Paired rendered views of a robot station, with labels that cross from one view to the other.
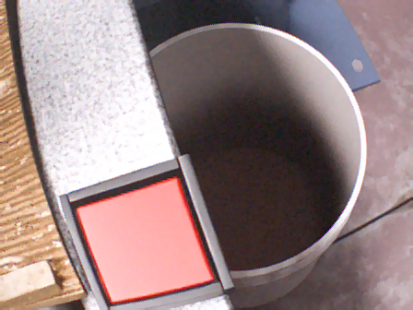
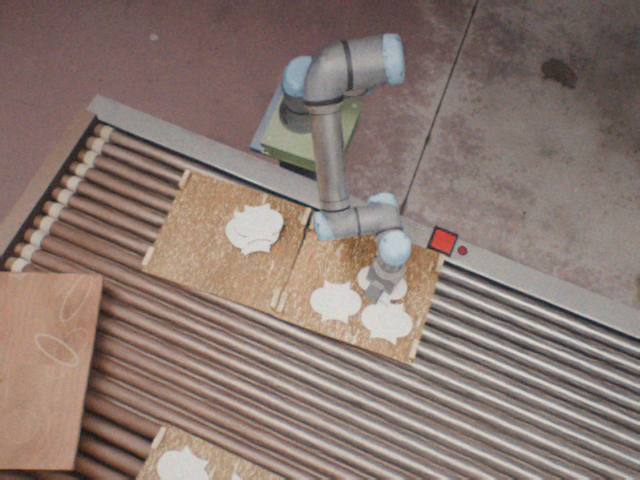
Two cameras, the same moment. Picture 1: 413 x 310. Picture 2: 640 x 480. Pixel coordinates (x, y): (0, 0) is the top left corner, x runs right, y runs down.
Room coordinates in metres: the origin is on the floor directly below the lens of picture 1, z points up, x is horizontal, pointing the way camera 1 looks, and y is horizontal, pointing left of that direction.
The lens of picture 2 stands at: (0.07, 0.88, 2.75)
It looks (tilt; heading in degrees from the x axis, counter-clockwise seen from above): 68 degrees down; 301
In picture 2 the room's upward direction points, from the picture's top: 3 degrees clockwise
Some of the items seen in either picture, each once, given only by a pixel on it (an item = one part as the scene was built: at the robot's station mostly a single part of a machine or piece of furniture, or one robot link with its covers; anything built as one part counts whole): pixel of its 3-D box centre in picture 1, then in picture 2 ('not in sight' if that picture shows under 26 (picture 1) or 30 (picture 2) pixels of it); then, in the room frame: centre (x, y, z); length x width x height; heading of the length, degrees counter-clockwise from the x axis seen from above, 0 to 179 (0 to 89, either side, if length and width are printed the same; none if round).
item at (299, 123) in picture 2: not in sight; (302, 105); (0.73, -0.07, 1.00); 0.15 x 0.15 x 0.10
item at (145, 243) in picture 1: (142, 248); (442, 241); (0.14, 0.04, 0.92); 0.06 x 0.06 x 0.01; 11
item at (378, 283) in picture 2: not in sight; (381, 278); (0.22, 0.29, 1.05); 0.12 x 0.09 x 0.16; 89
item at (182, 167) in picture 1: (142, 247); (442, 241); (0.14, 0.04, 0.92); 0.08 x 0.08 x 0.02; 11
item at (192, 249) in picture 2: not in sight; (229, 239); (0.66, 0.40, 0.93); 0.41 x 0.35 x 0.02; 16
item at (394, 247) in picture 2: not in sight; (393, 250); (0.21, 0.26, 1.20); 0.09 x 0.08 x 0.11; 135
